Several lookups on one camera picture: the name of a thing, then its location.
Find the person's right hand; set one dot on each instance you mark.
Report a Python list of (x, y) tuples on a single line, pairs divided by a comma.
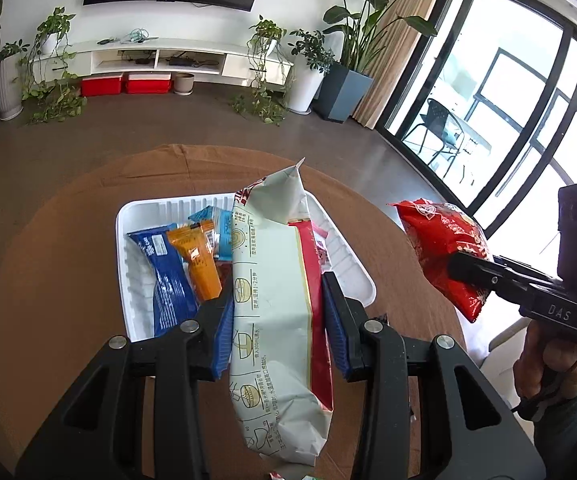
[(543, 365)]

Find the bushy plant in white pot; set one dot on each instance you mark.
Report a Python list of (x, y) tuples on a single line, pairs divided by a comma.
[(304, 90)]

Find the red storage box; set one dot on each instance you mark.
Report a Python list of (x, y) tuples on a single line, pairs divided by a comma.
[(101, 86), (148, 83)]

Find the beige round pot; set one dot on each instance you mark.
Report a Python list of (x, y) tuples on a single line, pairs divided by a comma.
[(184, 84)]

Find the orange snack packet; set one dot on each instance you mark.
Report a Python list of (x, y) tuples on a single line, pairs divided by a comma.
[(203, 270)]

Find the person's right forearm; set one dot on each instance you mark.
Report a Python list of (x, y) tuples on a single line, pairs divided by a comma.
[(568, 435)]

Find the white television cabinet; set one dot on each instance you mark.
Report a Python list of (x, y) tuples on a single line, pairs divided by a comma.
[(238, 62)]

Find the black balcony chair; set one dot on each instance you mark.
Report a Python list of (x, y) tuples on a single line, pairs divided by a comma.
[(438, 125)]

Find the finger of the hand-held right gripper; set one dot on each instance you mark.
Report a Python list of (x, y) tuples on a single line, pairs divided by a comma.
[(483, 275), (528, 267)]

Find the large leaf plant dark pot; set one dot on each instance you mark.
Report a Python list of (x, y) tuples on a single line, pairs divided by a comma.
[(343, 95)]

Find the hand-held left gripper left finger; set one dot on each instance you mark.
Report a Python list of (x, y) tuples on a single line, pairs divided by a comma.
[(223, 332)]

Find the small red patterned packet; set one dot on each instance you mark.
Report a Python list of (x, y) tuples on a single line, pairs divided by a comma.
[(224, 276)]

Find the trailing plant small white pot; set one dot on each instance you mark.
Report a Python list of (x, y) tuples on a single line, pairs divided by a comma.
[(51, 45), (263, 40)]

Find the white plastic tray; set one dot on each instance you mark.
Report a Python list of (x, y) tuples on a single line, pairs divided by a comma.
[(136, 280)]

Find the beige curtain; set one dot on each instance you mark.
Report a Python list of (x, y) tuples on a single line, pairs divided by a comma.
[(398, 60)]

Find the light blue snack packet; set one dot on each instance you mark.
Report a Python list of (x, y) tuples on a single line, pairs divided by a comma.
[(223, 230)]

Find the black framed glass door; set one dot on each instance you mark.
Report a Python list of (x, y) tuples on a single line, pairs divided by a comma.
[(571, 75)]

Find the white and red noodle bag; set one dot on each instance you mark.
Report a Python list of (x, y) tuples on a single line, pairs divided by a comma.
[(268, 310)]

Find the large red snack bag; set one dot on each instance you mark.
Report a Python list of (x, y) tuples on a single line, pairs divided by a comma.
[(438, 245)]

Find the pink berry print snack packet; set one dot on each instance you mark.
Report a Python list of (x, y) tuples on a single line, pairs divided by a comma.
[(321, 249)]

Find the plant in white ribbed pot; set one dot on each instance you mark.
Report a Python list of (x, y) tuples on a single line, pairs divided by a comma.
[(8, 90)]

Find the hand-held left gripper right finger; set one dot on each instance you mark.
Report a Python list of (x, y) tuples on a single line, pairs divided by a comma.
[(336, 332)]

